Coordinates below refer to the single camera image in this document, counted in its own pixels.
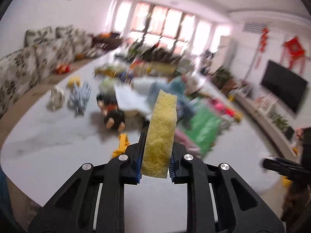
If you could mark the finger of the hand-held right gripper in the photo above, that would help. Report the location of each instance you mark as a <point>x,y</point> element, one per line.
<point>281,165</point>

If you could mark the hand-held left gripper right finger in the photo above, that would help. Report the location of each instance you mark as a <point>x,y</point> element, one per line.
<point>172,172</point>

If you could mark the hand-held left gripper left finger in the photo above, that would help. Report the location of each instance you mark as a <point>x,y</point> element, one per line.
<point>138,172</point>

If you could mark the yellow sponge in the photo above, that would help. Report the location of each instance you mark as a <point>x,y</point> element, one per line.
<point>160,131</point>

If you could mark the person's right forearm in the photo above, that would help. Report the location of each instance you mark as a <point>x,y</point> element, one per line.
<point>296,201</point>

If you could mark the yellow toy vehicle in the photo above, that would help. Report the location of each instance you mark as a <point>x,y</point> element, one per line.
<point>121,145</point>

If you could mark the pink cloth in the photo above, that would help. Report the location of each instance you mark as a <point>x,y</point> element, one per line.
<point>185,142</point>

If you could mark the small green potted plant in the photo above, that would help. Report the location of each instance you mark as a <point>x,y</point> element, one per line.
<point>280,122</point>

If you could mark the white television cabinet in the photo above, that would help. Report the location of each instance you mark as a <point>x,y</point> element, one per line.
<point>267,126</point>

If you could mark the green cloth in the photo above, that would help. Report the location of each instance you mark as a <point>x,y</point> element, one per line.
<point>206,126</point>

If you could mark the black plush doll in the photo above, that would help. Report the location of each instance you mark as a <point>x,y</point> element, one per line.
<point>114,119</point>

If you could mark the black flat television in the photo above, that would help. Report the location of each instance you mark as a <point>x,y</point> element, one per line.
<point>284,86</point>

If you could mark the white cloth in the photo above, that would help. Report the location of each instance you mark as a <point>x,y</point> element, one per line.
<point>132,97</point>

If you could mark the teal cloth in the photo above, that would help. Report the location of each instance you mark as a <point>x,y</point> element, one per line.
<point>181,94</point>

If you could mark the red toy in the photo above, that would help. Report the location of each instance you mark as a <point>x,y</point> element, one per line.
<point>224,108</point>

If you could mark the pale green plastic bottle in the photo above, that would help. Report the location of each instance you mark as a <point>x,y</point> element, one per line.
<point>106,85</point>

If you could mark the small yellow block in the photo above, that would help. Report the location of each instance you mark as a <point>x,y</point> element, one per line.
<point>74,81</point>

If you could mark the orange snack packet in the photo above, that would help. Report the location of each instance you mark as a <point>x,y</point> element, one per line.
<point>62,68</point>

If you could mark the air conditioner vent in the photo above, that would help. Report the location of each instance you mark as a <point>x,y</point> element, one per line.
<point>254,27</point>

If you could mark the large window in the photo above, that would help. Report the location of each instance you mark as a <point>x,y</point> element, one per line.
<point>167,21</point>

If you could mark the floral patterned sofa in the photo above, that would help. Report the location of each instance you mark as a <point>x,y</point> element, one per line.
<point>26,60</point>

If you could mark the red knot wall decoration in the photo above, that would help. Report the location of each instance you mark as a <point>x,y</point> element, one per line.
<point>293,48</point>

